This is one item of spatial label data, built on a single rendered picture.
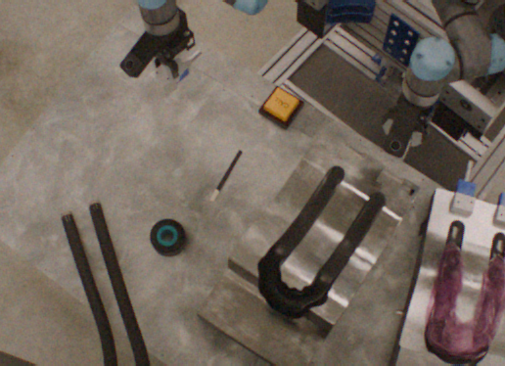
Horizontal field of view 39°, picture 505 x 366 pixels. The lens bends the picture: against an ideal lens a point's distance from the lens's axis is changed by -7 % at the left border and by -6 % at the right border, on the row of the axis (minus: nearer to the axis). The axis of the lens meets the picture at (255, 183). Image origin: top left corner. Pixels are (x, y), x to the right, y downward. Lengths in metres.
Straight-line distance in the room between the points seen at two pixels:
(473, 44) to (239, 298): 0.72
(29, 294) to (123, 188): 0.94
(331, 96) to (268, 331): 1.11
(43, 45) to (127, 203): 1.34
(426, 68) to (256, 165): 0.58
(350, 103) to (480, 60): 1.16
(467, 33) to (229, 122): 0.67
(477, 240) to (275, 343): 0.51
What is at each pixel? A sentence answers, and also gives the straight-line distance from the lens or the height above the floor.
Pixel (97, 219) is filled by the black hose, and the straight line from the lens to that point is 1.70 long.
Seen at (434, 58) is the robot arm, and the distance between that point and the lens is 1.33.
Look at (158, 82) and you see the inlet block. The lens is 1.68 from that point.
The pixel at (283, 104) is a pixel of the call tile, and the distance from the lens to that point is 1.77.
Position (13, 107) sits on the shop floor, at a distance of 2.87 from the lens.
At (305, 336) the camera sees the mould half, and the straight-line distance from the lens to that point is 1.58.
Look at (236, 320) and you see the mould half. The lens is 1.59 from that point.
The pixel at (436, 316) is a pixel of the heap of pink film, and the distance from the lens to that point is 1.58.
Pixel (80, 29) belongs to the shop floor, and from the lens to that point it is 2.95.
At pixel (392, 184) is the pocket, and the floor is 0.86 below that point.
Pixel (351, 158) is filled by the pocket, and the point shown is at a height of 0.86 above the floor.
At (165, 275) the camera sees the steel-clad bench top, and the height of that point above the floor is 0.80.
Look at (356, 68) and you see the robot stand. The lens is 2.54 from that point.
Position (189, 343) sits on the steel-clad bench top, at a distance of 1.65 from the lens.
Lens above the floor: 2.42
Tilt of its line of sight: 70 degrees down
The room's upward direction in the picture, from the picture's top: 2 degrees counter-clockwise
